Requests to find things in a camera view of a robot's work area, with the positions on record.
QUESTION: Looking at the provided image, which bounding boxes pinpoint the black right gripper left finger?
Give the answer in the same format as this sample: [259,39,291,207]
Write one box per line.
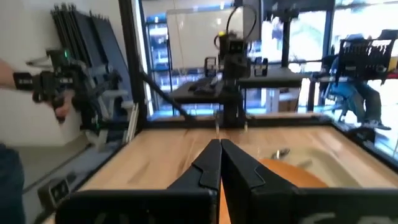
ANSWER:
[55,139,223,224]

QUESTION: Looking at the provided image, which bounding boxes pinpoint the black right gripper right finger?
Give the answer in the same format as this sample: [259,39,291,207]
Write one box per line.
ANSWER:
[220,139,398,224]

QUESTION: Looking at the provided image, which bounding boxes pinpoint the round orange plate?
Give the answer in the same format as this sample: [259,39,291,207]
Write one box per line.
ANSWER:
[219,158,329,224]

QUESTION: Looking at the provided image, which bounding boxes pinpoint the silver metal spoon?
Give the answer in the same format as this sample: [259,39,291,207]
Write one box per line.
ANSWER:
[269,147,292,160]

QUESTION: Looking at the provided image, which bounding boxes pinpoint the person's forearm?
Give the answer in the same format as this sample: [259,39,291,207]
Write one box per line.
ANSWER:
[0,58,16,90]

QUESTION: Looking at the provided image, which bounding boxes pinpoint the black keyboard and mouse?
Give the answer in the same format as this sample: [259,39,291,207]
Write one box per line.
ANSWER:
[187,77,219,95]

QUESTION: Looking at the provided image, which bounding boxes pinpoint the black office desk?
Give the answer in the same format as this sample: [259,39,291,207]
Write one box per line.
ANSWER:
[169,66,312,106]

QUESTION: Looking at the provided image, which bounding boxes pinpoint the white board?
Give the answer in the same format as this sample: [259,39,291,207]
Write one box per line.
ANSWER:
[165,7,245,70]

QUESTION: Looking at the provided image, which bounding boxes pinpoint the black monitor stand pole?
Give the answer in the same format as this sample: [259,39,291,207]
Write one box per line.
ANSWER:
[272,5,300,68]

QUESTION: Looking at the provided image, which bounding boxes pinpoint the person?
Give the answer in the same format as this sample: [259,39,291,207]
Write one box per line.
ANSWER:
[319,33,393,131]

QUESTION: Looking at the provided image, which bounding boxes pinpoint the black slotted crate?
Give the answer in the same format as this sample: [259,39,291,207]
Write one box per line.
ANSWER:
[336,29,398,84]

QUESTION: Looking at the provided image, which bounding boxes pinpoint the grey power outlet box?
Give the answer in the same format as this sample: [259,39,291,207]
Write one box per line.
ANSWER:
[37,176,72,210]

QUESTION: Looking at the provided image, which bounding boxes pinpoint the stacked dark folded panels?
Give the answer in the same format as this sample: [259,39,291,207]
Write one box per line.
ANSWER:
[50,2,132,105]

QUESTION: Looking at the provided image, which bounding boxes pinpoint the person's hand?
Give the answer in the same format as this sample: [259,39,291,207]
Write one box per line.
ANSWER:
[46,89,76,123]

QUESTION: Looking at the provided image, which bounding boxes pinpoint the person's leg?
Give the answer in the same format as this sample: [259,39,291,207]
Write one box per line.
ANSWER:
[0,142,26,224]

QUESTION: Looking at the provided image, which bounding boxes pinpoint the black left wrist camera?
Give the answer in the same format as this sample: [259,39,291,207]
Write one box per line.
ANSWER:
[217,30,249,53]

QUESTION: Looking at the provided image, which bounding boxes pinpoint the black looped cable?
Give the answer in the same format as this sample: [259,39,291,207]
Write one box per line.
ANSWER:
[226,4,258,42]

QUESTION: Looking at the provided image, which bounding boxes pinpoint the black diagonal frame brace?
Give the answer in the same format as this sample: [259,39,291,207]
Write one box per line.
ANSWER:
[141,71,196,121]

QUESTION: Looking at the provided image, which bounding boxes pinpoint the black table edge frame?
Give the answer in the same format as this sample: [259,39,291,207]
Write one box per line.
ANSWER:
[136,112,398,172]

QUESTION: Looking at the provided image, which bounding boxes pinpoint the black vertical frame post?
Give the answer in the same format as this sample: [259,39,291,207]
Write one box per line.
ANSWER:
[118,0,147,132]

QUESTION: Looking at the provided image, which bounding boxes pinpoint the black wrist strap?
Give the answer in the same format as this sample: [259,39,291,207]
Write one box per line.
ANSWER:
[12,72,35,91]

